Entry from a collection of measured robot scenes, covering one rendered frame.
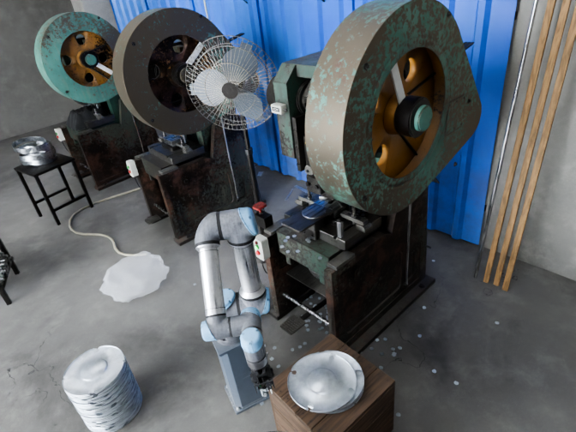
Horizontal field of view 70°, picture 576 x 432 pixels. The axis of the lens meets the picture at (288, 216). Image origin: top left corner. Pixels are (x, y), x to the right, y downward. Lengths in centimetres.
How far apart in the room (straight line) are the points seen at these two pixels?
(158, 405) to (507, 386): 177
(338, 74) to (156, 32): 173
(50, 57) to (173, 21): 178
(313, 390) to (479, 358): 104
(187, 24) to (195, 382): 222
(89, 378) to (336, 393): 119
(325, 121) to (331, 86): 12
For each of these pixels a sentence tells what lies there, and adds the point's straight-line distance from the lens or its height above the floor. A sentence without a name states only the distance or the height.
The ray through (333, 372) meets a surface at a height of 39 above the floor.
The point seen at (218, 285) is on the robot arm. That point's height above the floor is 89.
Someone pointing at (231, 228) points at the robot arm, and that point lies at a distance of 160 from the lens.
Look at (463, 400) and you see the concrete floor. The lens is 235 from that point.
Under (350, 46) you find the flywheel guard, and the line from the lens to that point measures 147.
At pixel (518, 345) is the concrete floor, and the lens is 265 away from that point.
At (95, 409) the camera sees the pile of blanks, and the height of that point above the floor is 20.
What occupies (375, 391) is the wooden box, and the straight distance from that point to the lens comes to 189.
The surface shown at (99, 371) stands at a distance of 233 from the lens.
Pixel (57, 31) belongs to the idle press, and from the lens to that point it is 454.
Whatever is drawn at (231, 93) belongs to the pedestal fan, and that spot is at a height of 128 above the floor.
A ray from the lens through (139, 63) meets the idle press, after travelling 291.
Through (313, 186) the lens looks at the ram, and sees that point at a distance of 208.
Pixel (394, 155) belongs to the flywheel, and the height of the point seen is 115.
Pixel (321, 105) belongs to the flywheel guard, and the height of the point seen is 147.
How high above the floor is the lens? 189
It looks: 31 degrees down
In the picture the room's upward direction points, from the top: 8 degrees counter-clockwise
